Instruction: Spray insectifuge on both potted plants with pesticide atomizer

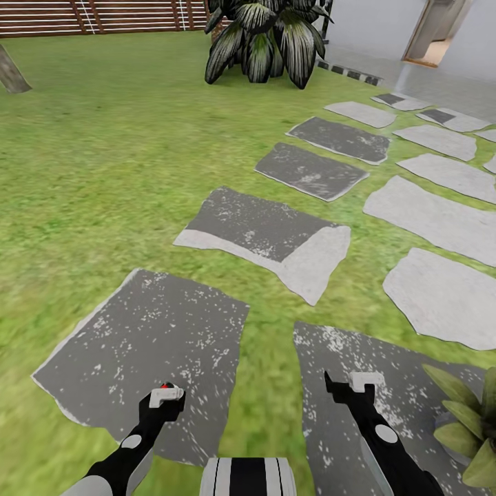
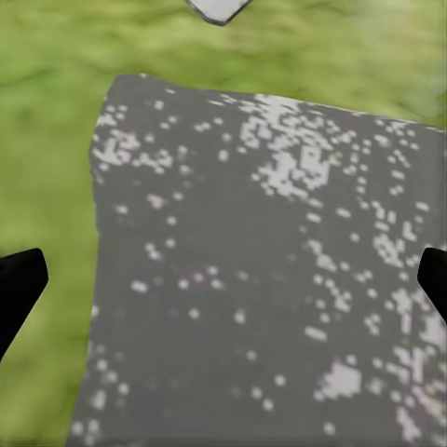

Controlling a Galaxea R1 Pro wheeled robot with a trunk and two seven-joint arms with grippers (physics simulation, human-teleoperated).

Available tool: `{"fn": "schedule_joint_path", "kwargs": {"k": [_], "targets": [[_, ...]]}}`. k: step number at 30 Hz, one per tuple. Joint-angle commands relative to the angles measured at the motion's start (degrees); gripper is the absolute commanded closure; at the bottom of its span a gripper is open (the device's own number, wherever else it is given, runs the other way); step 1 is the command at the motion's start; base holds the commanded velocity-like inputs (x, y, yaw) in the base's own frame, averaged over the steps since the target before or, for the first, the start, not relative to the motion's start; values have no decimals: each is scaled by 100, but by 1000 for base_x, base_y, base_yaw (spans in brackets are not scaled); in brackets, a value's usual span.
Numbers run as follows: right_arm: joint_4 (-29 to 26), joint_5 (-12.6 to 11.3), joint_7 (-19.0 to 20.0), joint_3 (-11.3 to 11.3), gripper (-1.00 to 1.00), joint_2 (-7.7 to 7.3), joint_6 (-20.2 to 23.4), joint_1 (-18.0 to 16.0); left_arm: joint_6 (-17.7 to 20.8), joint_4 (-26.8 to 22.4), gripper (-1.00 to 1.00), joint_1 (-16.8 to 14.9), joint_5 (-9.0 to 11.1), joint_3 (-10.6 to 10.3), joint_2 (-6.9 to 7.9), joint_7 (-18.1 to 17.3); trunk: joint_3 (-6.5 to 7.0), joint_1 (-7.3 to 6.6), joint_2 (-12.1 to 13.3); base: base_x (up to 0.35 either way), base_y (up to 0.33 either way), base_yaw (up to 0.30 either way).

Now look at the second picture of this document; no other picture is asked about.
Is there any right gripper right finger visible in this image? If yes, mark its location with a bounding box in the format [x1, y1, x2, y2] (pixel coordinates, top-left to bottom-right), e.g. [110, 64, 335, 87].
[417, 247, 447, 323]

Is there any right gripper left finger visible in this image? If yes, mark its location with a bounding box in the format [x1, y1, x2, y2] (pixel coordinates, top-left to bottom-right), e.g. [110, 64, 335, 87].
[0, 249, 48, 359]

